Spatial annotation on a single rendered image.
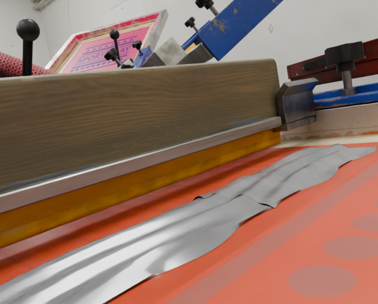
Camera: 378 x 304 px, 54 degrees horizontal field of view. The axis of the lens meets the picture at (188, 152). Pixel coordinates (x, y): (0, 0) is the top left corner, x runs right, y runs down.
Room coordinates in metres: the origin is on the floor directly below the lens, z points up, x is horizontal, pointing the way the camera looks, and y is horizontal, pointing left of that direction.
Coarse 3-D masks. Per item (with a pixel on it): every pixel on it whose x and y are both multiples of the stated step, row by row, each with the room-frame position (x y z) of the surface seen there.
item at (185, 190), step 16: (352, 144) 0.37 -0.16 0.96; (368, 144) 0.36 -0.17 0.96; (240, 160) 0.40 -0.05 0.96; (256, 160) 0.38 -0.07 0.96; (272, 160) 0.36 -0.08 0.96; (352, 160) 0.30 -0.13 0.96; (368, 160) 0.29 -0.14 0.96; (192, 176) 0.36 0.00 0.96; (208, 176) 0.35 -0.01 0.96; (224, 176) 0.33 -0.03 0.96; (240, 176) 0.32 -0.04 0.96; (336, 176) 0.26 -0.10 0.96; (160, 192) 0.31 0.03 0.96; (176, 192) 0.30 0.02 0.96; (192, 192) 0.29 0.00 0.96; (304, 192) 0.23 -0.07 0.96; (320, 192) 0.23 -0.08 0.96; (272, 208) 0.21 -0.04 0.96; (288, 208) 0.21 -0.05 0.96
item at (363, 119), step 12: (336, 108) 0.44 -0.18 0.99; (348, 108) 0.43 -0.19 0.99; (360, 108) 0.42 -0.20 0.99; (372, 108) 0.41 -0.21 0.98; (324, 120) 0.45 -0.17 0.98; (336, 120) 0.44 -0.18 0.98; (348, 120) 0.43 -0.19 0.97; (360, 120) 0.42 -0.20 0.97; (372, 120) 0.41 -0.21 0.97; (288, 132) 0.48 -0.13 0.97; (300, 132) 0.47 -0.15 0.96; (312, 132) 0.46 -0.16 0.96; (324, 132) 0.45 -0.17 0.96; (336, 132) 0.44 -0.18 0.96; (348, 132) 0.43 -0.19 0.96; (360, 132) 0.42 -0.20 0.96; (372, 132) 0.41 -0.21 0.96
